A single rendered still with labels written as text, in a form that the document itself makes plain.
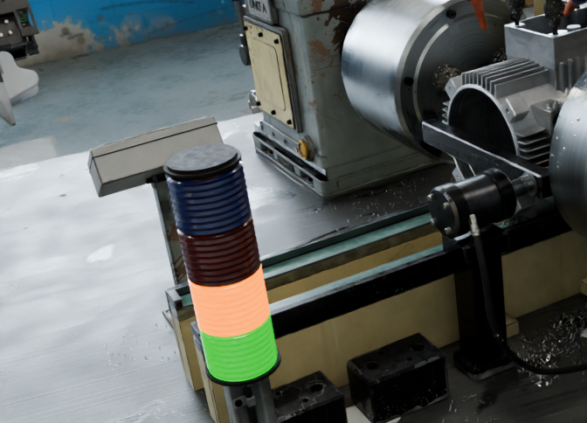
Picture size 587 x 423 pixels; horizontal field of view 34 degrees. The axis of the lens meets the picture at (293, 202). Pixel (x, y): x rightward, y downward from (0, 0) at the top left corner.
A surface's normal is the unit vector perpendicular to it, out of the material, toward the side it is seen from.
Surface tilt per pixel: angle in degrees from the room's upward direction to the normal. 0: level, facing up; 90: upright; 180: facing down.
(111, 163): 57
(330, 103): 90
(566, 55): 90
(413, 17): 32
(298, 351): 90
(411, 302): 90
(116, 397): 0
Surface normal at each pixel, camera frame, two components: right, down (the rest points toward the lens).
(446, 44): 0.40, 0.31
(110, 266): -0.15, -0.91
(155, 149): 0.25, -0.24
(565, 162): -0.91, 0.14
